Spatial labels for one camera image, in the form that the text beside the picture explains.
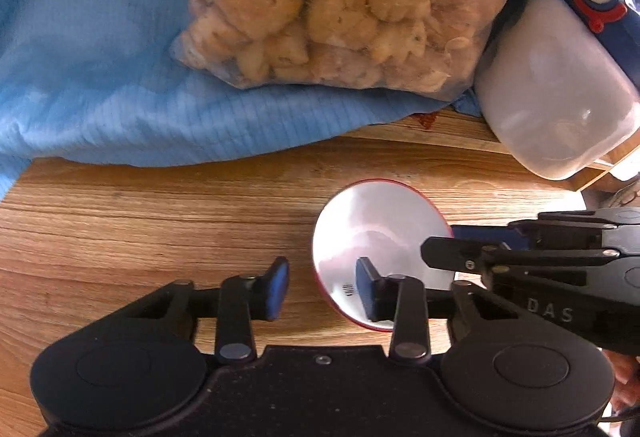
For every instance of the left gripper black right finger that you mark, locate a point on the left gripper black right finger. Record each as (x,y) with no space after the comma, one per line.
(408,304)

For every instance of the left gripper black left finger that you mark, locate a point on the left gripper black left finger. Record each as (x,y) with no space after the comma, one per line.
(244,299)

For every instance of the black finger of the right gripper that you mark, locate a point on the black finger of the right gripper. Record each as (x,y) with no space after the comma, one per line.
(465,255)
(604,228)

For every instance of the large white red-rimmed bowl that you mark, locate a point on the large white red-rimmed bowl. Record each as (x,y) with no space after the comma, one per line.
(386,221)

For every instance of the person's right hand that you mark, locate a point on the person's right hand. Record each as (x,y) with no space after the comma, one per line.
(626,392)

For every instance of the white plastic jar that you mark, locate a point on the white plastic jar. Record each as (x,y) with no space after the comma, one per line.
(552,95)

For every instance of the blue red jar lid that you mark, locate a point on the blue red jar lid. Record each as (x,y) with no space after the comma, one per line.
(615,23)

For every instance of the blue striped cloth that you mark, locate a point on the blue striped cloth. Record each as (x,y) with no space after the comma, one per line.
(93,81)

